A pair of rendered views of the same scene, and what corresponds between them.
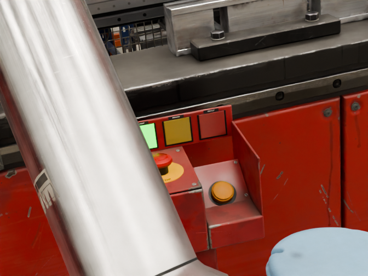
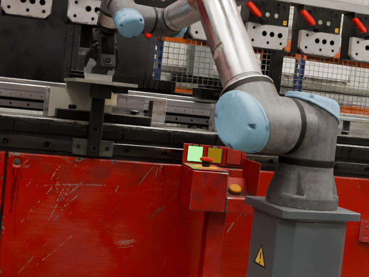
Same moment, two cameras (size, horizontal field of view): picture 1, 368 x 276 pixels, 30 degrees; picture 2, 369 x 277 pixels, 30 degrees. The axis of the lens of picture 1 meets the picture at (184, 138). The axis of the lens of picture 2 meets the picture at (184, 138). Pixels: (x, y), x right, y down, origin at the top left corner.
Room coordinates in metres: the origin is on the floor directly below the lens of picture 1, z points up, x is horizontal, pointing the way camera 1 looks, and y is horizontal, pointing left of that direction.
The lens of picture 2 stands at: (-1.02, 0.24, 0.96)
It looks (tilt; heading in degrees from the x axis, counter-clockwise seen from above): 3 degrees down; 356
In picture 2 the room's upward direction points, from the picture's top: 6 degrees clockwise
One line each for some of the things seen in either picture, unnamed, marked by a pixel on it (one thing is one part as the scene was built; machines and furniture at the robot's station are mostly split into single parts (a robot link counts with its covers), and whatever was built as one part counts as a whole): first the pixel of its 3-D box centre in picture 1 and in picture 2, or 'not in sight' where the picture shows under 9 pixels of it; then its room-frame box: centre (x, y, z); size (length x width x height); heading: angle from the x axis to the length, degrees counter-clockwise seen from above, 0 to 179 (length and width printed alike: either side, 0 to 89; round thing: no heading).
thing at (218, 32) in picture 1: (217, 34); not in sight; (1.28, -0.09, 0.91); 0.03 x 0.03 x 0.02
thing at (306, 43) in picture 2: not in sight; (315, 31); (1.40, -0.34, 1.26); 0.15 x 0.09 x 0.17; 104
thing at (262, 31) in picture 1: (266, 36); not in sight; (1.31, -0.19, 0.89); 0.30 x 0.05 x 0.03; 104
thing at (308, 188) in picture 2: not in sight; (303, 181); (0.40, -0.11, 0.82); 0.15 x 0.15 x 0.10
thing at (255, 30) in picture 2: not in sight; (263, 24); (1.35, -0.14, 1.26); 0.15 x 0.09 x 0.17; 104
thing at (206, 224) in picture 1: (190, 180); (218, 178); (1.01, 0.00, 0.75); 0.20 x 0.16 x 0.18; 99
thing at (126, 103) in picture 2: not in sight; (105, 106); (1.23, 0.36, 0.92); 0.39 x 0.06 x 0.10; 104
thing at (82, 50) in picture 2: not in sight; (94, 41); (1.22, 0.42, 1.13); 0.10 x 0.02 x 0.10; 104
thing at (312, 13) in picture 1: (311, 16); not in sight; (1.33, -0.28, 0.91); 0.03 x 0.03 x 0.02
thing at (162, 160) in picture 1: (161, 166); (205, 162); (0.99, 0.04, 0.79); 0.04 x 0.04 x 0.04
